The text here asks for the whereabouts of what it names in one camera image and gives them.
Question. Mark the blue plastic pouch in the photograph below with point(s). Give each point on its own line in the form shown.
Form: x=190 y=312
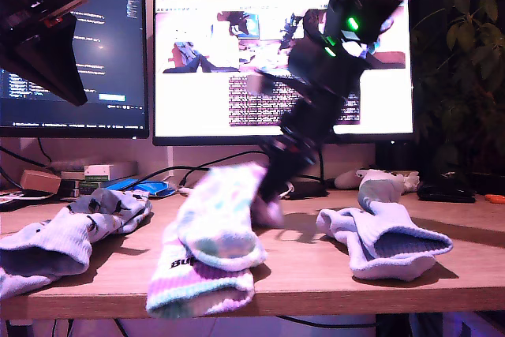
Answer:
x=150 y=187

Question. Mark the white box with green label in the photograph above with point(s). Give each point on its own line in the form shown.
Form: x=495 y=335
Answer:
x=110 y=171

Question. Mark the monitor with bright white screen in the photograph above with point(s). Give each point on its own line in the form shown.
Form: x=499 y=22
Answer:
x=189 y=108

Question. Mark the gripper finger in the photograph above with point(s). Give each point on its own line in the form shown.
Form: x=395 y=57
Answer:
x=272 y=179
x=296 y=171
x=63 y=49
x=35 y=64

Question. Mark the white game controller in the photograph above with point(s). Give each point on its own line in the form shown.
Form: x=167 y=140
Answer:
x=408 y=179

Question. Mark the green leafy houseplant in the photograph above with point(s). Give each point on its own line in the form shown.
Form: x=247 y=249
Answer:
x=465 y=76

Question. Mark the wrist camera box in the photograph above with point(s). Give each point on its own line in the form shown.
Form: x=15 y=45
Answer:
x=258 y=83

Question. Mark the black flat device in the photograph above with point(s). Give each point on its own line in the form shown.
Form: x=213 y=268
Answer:
x=446 y=193

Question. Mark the small orange object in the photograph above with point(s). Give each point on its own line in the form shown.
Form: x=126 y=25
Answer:
x=495 y=199

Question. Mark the black pad with stickers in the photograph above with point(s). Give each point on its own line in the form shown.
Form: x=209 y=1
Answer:
x=8 y=203

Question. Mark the blue bird print sock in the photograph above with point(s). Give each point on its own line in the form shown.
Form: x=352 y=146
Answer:
x=67 y=234
x=19 y=283

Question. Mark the small brown cardboard box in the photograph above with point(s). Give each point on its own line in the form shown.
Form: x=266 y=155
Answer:
x=39 y=182

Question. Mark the white oval device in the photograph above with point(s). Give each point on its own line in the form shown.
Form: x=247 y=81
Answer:
x=347 y=180

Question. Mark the small green white box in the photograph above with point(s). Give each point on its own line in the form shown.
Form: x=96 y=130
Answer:
x=73 y=189

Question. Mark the tie-dye Hugging Face sock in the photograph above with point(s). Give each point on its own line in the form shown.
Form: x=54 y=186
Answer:
x=197 y=289
x=221 y=214

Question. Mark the monitor with dark code screen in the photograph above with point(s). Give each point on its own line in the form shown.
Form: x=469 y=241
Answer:
x=118 y=57

